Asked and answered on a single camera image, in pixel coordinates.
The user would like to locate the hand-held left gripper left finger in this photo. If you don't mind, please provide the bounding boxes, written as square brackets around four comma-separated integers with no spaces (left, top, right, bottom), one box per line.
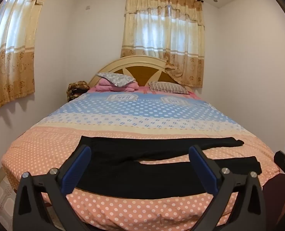
[13,145,92,231]

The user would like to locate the grey patterned pillow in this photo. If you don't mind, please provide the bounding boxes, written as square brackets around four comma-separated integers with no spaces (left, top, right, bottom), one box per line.
[96,72,136,87]

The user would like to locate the black pants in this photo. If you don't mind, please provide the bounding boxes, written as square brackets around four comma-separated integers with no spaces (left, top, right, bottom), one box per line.
[71,135,262,199]

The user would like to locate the beige floral curtain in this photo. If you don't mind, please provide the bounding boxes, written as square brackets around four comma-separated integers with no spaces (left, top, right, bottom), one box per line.
[120,0,205,88]
[0,0,53,117]

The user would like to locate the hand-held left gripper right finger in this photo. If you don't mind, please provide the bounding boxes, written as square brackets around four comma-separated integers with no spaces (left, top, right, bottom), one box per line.
[189,145,268,231]

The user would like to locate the brown patterned bag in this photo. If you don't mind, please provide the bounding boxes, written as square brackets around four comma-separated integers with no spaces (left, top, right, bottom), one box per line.
[67,80,89,102]

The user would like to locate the cream and brown headboard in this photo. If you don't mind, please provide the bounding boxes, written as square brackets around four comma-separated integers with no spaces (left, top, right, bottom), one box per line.
[88,55,196,93]

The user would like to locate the folded pink blanket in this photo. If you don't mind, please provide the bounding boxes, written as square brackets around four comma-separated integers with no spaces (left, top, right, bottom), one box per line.
[95,80,139,92]

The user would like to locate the striped pillow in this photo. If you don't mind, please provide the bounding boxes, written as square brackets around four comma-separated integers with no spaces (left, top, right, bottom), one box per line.
[148,82,189,95]

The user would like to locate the polka dot bedspread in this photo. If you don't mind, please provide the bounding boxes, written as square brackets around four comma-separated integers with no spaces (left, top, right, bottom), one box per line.
[1,87,281,229]

